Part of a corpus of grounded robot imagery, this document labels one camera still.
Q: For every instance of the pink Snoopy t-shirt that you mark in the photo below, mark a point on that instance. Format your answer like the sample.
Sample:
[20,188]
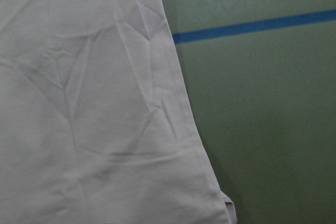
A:
[96,124]

